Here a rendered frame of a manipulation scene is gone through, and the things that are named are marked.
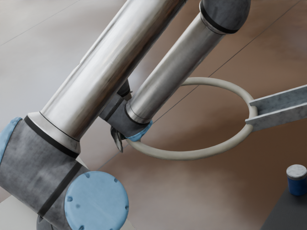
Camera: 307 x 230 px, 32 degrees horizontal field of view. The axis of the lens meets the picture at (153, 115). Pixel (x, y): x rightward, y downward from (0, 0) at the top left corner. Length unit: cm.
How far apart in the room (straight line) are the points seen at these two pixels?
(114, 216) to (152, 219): 175
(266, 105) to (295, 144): 135
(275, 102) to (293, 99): 6
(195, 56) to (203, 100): 241
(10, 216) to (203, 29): 67
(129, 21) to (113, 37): 5
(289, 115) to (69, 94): 84
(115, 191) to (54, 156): 16
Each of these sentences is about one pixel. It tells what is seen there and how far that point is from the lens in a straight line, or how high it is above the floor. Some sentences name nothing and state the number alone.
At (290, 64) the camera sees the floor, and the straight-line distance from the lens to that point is 404.
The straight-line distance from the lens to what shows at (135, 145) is 181.
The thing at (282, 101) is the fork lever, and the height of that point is 95.
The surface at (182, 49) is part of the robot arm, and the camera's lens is 138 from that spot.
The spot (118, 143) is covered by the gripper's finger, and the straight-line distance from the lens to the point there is 189.
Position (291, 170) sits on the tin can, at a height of 14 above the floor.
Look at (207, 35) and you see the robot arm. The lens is 133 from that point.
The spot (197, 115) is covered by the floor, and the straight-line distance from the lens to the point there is 364.
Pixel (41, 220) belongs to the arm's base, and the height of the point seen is 112.
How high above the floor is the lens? 200
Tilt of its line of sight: 32 degrees down
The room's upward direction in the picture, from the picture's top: 15 degrees counter-clockwise
